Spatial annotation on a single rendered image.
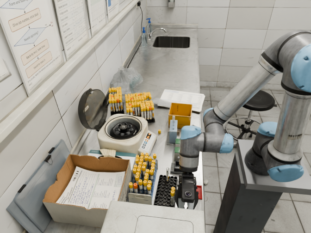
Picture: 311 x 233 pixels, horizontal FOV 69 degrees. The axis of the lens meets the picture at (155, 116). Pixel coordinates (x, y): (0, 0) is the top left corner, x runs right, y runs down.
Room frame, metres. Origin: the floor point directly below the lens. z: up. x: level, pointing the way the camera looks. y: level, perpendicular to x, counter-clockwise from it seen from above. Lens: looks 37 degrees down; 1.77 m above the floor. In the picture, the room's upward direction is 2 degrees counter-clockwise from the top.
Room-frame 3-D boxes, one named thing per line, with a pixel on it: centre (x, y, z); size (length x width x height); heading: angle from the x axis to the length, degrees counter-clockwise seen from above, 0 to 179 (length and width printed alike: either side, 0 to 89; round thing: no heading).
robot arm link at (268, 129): (0.72, -0.50, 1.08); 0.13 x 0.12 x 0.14; 174
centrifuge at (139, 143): (0.93, 0.16, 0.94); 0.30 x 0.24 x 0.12; 72
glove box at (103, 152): (0.76, 0.22, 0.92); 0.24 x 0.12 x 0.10; 81
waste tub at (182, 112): (1.11, -0.15, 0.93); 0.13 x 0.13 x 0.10; 78
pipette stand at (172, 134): (0.96, -0.10, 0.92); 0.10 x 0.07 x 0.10; 173
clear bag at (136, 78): (1.64, 0.19, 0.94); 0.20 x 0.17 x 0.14; 143
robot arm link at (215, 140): (0.63, -0.23, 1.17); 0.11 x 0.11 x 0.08; 84
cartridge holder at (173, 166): (0.73, -0.11, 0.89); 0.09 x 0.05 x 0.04; 80
